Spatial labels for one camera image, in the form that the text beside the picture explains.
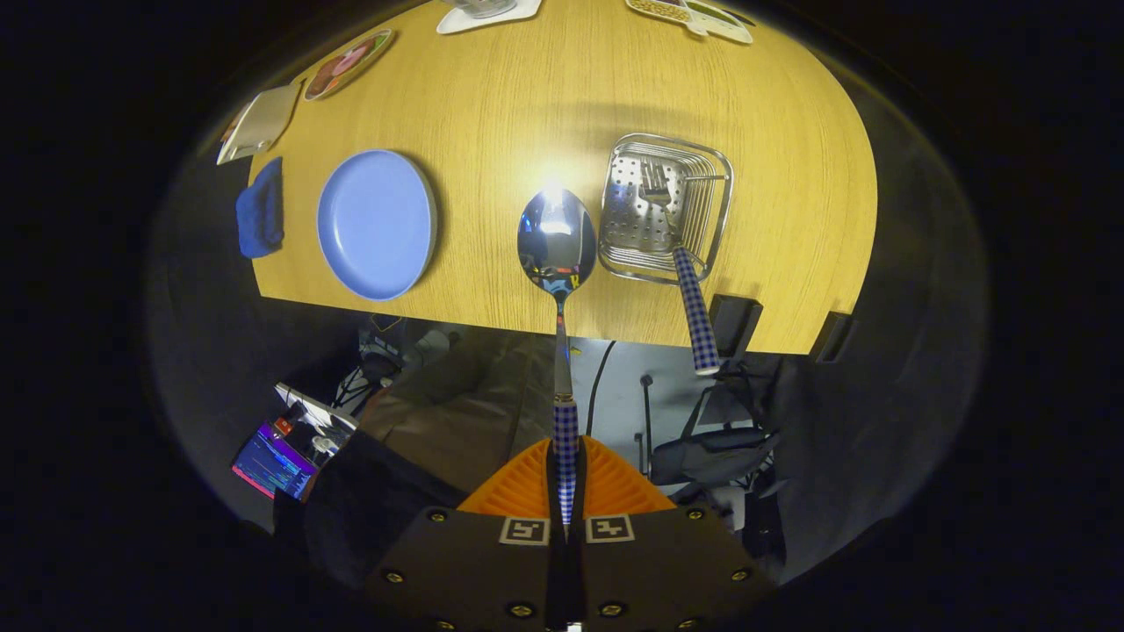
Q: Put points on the oval plate of food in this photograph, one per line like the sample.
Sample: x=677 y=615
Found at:
x=347 y=63

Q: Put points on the blue folded cloth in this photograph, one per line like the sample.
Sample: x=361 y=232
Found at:
x=261 y=211

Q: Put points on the white square coaster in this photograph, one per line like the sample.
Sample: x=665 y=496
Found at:
x=457 y=22

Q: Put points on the white divided tray with beans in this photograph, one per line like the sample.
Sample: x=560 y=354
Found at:
x=702 y=22

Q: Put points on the white toaster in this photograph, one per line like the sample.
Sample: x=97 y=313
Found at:
x=263 y=123

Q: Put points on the blue round plate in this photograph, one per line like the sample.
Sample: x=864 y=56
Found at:
x=373 y=224

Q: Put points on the white bottle green label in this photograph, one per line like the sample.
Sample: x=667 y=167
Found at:
x=483 y=7

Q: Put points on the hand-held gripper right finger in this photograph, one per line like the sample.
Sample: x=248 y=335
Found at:
x=659 y=570

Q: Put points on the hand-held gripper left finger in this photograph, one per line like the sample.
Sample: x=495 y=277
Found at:
x=474 y=570

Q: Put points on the person's dark shirt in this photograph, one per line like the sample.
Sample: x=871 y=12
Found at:
x=369 y=500

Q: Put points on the person's legs in trousers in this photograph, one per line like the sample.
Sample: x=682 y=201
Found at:
x=457 y=412

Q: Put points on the open laptop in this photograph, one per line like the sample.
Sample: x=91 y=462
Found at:
x=272 y=461

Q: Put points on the black table clamp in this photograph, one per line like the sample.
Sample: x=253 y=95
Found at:
x=832 y=338
x=736 y=325

